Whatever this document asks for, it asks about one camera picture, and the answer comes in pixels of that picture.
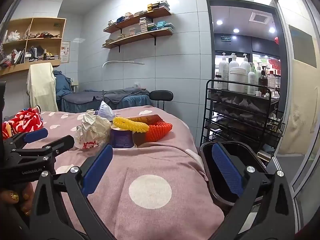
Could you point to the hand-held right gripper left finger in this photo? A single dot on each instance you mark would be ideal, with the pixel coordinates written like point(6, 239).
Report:
point(97, 170)

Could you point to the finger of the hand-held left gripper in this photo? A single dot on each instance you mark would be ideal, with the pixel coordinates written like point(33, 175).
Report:
point(35, 135)
point(57, 145)

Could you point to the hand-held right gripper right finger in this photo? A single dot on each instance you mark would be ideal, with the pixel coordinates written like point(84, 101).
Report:
point(227, 170)

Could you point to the dark brown trash bin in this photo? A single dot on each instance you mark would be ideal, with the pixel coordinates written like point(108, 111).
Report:
point(212, 180)

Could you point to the white plastic bag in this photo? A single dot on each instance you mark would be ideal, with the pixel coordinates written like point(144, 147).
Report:
point(92, 130)

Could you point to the purple paper cup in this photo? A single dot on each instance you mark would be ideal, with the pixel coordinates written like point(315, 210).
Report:
point(121, 138)

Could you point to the yellow foam fruit net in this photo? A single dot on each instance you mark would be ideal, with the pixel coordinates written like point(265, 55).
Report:
point(130, 124)

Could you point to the pale purple wrapper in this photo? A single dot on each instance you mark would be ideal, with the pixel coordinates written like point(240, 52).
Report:
point(105, 110)

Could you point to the orange foam fruit net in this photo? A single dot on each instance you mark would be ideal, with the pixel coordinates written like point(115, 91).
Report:
point(157, 131)

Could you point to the brown cardboard box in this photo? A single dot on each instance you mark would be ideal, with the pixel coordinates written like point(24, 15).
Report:
point(150, 118)

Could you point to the person's left hand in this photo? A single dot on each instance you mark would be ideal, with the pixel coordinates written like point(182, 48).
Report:
point(13, 196)

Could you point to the red patterned cloth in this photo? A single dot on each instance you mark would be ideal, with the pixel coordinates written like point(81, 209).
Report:
point(25, 120)

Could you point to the cream towel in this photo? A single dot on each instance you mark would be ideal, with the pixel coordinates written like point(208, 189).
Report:
point(42, 87)

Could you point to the pink polka dot blanket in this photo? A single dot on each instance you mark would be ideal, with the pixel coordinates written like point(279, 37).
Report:
point(150, 160)

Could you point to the blue cloth pile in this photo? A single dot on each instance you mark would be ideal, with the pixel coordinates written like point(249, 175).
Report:
point(62, 82)

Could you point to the massage bed with grey blanket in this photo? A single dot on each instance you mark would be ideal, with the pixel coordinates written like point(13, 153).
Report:
point(100, 100)

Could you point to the wooden cubby shelf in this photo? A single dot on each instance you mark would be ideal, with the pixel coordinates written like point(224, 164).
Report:
point(15, 69)

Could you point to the large white jar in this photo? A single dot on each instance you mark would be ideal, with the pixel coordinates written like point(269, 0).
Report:
point(237, 80)

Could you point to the brown glass bottle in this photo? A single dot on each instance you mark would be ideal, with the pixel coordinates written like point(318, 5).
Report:
point(263, 80)

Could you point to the black stool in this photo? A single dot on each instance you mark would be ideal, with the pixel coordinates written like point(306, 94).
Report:
point(161, 95)

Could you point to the clear plastic bottle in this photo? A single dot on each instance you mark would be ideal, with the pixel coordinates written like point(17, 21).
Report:
point(271, 81)

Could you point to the row of white pump bottles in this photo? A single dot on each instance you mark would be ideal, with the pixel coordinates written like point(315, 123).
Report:
point(223, 67)

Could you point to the glass sliding door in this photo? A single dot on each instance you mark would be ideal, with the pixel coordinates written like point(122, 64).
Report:
point(287, 85)

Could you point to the white arc floor lamp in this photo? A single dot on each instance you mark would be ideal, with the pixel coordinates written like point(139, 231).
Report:
point(130, 62)

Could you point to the green exit sign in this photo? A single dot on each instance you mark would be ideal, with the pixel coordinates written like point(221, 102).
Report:
point(225, 38)

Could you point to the ceiling vent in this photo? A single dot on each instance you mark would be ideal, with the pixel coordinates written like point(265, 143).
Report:
point(258, 18)

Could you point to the stacks of small boxes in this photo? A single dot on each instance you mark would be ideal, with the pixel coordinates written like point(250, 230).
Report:
point(155, 5)

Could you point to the wall poster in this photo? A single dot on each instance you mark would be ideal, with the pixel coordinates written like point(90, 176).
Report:
point(65, 52)

